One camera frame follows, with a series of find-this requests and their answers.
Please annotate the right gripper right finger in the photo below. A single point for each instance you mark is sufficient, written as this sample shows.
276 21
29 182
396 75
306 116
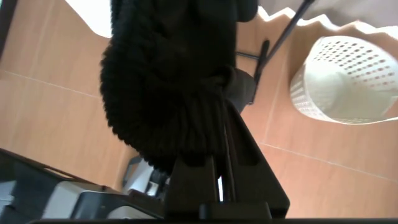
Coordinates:
258 193

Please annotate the black clothes rack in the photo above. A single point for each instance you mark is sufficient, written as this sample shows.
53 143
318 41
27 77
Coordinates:
262 56

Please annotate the black garment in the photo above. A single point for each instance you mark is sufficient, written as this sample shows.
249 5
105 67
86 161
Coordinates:
171 77

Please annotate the beige curtain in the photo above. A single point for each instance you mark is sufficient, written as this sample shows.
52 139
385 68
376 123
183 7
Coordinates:
357 9

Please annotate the white laundry basket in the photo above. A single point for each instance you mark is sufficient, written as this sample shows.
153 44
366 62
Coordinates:
335 90

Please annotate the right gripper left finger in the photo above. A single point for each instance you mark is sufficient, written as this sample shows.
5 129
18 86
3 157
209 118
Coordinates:
192 186

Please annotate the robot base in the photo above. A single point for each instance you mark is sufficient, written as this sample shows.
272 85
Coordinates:
62 199

